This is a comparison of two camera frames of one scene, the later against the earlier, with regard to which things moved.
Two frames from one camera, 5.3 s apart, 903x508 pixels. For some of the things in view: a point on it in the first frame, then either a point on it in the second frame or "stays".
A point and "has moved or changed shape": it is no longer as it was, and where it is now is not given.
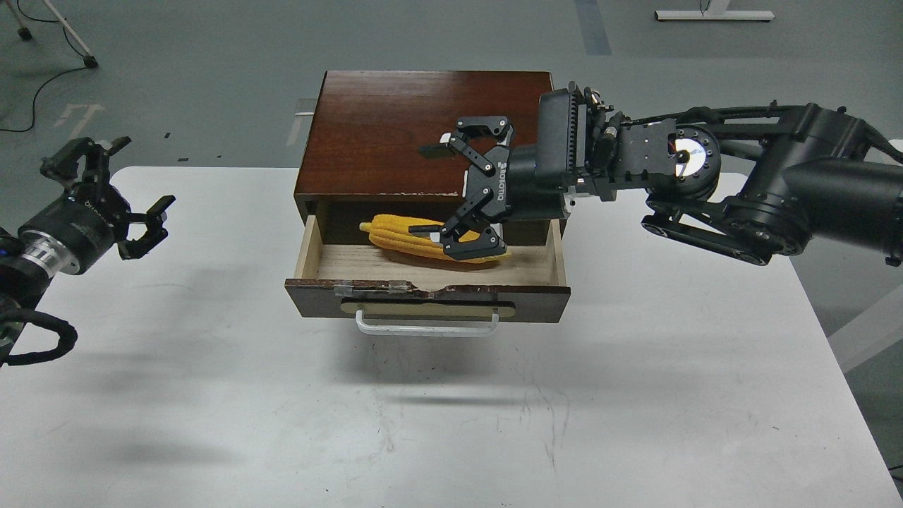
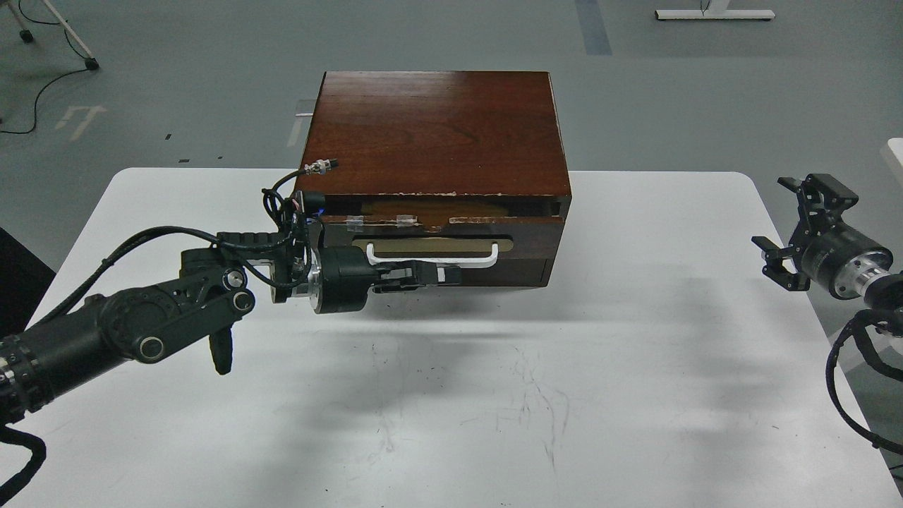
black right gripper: x=516 y=183 -> x=839 y=259
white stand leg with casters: x=25 y=34 stays
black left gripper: x=91 y=216 -> x=347 y=274
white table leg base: x=717 y=11 stays
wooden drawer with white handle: x=393 y=295 has moved or changed shape
